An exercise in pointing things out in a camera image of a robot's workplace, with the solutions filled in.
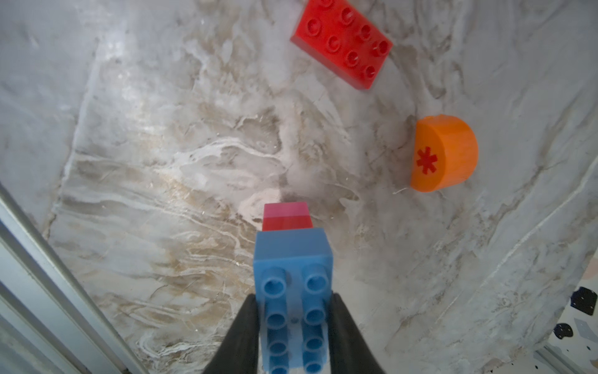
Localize pink square lego brick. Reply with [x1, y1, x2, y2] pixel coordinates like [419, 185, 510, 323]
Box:
[263, 202, 310, 219]

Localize red square lego brick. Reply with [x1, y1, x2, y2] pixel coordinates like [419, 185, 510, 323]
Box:
[263, 216, 313, 232]

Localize light blue long lego brick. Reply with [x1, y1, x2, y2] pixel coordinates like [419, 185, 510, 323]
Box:
[253, 228, 333, 373]

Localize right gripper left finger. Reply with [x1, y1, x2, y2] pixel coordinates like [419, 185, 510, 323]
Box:
[203, 294, 259, 374]

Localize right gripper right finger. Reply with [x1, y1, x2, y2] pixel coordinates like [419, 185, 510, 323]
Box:
[327, 293, 385, 374]

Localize red long lego brick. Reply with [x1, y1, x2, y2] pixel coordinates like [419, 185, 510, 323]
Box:
[291, 0, 392, 90]

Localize aluminium rail frame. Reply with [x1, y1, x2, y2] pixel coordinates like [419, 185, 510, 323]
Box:
[1, 189, 147, 373]

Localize orange round lego piece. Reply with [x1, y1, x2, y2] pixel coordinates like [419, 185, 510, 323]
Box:
[411, 115, 479, 193]

